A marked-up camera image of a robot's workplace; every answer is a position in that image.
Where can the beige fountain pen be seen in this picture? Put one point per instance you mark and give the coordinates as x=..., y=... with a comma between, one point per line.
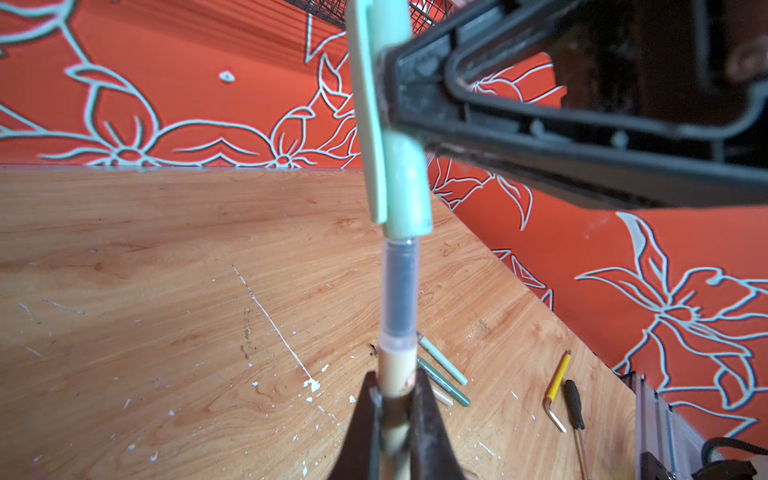
x=397, y=352

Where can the black wire mesh basket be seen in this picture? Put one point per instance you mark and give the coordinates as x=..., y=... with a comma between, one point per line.
x=422, y=14

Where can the dark green pen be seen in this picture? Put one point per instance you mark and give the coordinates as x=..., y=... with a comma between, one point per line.
x=446, y=385

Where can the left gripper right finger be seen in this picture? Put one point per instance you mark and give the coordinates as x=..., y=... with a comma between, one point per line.
x=431, y=453

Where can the mint green pen cap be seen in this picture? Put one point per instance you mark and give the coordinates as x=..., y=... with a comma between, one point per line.
x=394, y=163

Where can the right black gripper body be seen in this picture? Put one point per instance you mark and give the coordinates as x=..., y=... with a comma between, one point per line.
x=680, y=62

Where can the black handled screwdriver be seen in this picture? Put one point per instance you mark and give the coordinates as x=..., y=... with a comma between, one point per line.
x=574, y=406

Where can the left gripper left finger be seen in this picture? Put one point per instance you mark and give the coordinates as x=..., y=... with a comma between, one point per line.
x=359, y=457

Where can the light green pen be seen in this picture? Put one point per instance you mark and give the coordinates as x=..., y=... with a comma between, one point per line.
x=442, y=359

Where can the yellow hex key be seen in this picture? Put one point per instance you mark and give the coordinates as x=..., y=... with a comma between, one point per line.
x=554, y=388

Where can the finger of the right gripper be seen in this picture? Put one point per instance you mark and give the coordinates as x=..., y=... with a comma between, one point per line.
x=599, y=160
x=486, y=36

